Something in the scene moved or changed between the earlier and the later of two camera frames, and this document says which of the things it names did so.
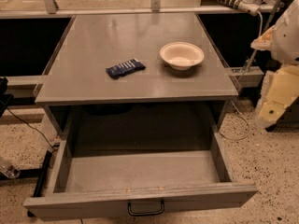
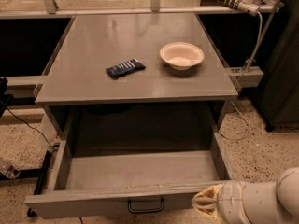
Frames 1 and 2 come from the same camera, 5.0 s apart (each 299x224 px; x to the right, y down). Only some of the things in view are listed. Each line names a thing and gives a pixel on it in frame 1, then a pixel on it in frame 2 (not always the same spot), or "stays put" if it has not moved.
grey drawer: x=92 y=183 stays put
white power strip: x=246 y=4 stays put
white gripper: x=287 y=37 to x=230 y=200
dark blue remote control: x=124 y=68 stays put
